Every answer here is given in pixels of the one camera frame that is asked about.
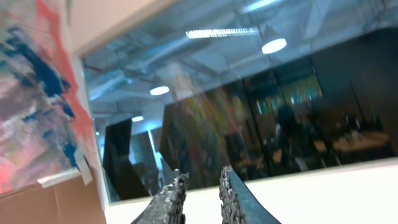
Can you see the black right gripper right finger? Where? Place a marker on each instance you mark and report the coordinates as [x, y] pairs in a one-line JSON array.
[[239, 205]]

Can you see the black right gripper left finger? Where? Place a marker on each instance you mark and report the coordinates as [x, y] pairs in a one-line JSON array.
[[166, 206]]

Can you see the brown cardboard box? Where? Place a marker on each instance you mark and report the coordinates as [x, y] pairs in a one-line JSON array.
[[69, 202]]

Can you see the large glass window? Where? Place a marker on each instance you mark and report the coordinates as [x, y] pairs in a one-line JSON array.
[[267, 87]]

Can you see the colourful abstract wall painting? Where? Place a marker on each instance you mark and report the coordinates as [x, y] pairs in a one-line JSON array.
[[45, 129]]

